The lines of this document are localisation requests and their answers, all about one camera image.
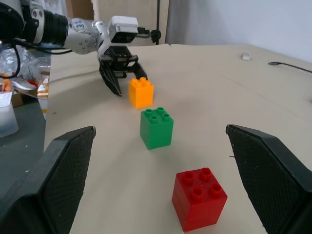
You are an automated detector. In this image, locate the black usb cable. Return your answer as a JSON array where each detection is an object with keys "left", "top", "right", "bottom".
[{"left": 268, "top": 61, "right": 312, "bottom": 74}]

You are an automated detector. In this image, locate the clear plastic container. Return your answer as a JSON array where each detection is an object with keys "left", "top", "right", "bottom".
[{"left": 0, "top": 99, "right": 20, "bottom": 138}]

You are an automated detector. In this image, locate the brown cardboard box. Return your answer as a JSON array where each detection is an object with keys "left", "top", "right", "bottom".
[{"left": 65, "top": 0, "right": 95, "bottom": 20}]

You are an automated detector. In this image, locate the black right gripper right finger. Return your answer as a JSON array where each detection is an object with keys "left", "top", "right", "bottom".
[{"left": 225, "top": 124, "right": 312, "bottom": 234}]

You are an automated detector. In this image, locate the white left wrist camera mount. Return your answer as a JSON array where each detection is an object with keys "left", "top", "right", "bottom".
[{"left": 94, "top": 16, "right": 139, "bottom": 59}]

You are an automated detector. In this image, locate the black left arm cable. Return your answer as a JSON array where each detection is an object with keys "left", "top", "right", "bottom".
[{"left": 0, "top": 38, "right": 73, "bottom": 79}]

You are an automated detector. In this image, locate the black camera cable plug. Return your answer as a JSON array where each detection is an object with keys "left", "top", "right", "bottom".
[{"left": 137, "top": 26, "right": 152, "bottom": 39}]

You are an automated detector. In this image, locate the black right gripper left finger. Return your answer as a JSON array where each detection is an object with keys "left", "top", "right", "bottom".
[{"left": 0, "top": 126, "right": 97, "bottom": 234}]

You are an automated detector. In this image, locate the clear plastic bag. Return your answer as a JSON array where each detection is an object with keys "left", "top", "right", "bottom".
[{"left": 0, "top": 45, "right": 51, "bottom": 82}]

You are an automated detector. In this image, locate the orange studded toy cube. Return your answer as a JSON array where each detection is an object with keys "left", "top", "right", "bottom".
[{"left": 128, "top": 77, "right": 155, "bottom": 110}]

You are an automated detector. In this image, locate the red studded toy cube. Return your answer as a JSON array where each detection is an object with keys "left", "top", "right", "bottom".
[{"left": 171, "top": 167, "right": 228, "bottom": 233}]

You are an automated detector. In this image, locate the green studded toy cube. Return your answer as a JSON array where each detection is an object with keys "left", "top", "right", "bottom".
[{"left": 139, "top": 106, "right": 175, "bottom": 151}]

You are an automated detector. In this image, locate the black stand pole with clamp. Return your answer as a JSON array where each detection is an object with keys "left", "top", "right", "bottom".
[{"left": 150, "top": 0, "right": 162, "bottom": 45}]

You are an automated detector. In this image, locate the small open cardboard box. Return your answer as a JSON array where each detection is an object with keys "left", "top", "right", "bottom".
[{"left": 11, "top": 84, "right": 49, "bottom": 108}]

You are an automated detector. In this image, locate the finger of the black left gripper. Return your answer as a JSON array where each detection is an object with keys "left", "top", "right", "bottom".
[
  {"left": 99, "top": 63, "right": 123, "bottom": 98},
  {"left": 133, "top": 63, "right": 150, "bottom": 81}
]

